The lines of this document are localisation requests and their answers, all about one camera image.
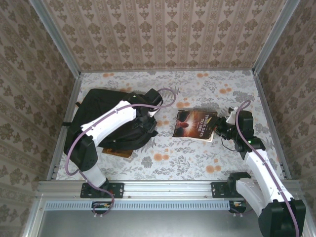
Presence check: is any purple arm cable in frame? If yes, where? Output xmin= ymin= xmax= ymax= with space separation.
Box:
xmin=65 ymin=87 xmax=177 ymax=220
xmin=236 ymin=100 xmax=301 ymax=237

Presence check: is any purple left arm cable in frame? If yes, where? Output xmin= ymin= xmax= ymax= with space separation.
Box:
xmin=65 ymin=87 xmax=177 ymax=220

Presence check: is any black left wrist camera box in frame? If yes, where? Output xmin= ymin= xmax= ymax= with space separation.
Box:
xmin=145 ymin=88 xmax=164 ymax=106

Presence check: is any grey metal panel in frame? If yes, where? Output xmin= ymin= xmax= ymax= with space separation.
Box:
xmin=23 ymin=198 xmax=311 ymax=237

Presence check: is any aluminium table side rail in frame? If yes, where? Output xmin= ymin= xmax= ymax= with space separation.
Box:
xmin=253 ymin=71 xmax=292 ymax=180
xmin=46 ymin=74 xmax=83 ymax=182

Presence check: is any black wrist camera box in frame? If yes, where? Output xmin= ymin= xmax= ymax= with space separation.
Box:
xmin=236 ymin=110 xmax=254 ymax=134
xmin=145 ymin=88 xmax=164 ymax=106

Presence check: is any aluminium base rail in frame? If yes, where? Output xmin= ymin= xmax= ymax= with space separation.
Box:
xmin=37 ymin=179 xmax=302 ymax=199

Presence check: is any black backpack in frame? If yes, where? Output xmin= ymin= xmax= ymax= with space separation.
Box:
xmin=62 ymin=88 xmax=159 ymax=152

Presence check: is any teal geography paperback book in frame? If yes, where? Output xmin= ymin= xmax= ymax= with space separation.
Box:
xmin=101 ymin=147 xmax=134 ymax=160

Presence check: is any floral table cover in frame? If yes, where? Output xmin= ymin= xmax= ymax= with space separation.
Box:
xmin=56 ymin=70 xmax=282 ymax=181

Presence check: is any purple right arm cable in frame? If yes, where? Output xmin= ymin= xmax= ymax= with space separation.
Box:
xmin=236 ymin=100 xmax=301 ymax=237

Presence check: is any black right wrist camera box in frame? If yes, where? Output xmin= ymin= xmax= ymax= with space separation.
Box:
xmin=236 ymin=110 xmax=254 ymax=134

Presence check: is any slotted grey cable duct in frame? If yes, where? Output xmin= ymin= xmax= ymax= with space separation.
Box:
xmin=45 ymin=200 xmax=233 ymax=211

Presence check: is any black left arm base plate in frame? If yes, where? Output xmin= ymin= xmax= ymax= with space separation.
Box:
xmin=80 ymin=182 xmax=124 ymax=199

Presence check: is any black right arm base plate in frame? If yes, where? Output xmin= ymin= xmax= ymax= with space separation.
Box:
xmin=211 ymin=182 xmax=232 ymax=199

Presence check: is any aluminium corner post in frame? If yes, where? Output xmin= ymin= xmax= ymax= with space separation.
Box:
xmin=29 ymin=0 xmax=82 ymax=78
xmin=251 ymin=0 xmax=301 ymax=75

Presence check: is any dark Three Days book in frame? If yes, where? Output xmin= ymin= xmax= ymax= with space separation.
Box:
xmin=172 ymin=109 xmax=219 ymax=143

